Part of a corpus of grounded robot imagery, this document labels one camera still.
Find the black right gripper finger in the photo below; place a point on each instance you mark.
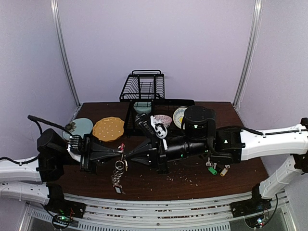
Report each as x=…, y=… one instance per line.
x=143, y=149
x=141, y=160

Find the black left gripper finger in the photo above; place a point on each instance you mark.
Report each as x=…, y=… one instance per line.
x=97, y=147
x=102, y=158

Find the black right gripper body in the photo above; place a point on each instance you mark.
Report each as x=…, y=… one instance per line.
x=158, y=155

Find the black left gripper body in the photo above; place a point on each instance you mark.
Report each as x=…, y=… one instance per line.
x=86, y=165

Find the large keyring with red grip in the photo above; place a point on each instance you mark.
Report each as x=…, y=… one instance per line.
x=121, y=166

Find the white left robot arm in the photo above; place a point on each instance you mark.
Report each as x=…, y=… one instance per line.
x=32, y=179

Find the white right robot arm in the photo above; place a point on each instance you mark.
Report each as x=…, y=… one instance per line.
x=291, y=142

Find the bunch of tagged keys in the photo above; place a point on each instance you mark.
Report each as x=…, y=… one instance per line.
x=215, y=170

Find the yellow polka dot plate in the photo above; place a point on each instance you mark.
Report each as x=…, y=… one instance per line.
x=108, y=129

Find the light blue flower plate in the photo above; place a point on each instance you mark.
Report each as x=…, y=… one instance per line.
x=80, y=126

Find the pink patterned bowl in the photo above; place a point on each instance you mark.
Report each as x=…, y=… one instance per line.
x=166, y=120

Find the teal ceramic bowl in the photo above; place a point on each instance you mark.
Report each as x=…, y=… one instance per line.
x=142, y=107

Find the yellow blue patterned bowl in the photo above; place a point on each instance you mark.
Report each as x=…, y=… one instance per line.
x=178, y=116

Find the black metal dish rack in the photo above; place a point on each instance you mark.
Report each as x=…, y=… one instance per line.
x=147, y=86

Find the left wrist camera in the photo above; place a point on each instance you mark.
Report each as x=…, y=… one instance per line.
x=75, y=146

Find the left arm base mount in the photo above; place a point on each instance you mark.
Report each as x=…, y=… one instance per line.
x=61, y=210

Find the metal table edge rail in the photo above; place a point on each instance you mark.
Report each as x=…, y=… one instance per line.
x=210, y=214

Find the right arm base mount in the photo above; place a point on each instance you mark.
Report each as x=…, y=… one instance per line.
x=255, y=204

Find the right aluminium frame post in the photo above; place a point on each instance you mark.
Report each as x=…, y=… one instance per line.
x=252, y=44

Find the aluminium frame post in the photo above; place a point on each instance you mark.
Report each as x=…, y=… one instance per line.
x=64, y=57
x=252, y=44

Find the left aluminium frame post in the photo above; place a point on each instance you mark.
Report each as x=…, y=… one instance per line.
x=64, y=57

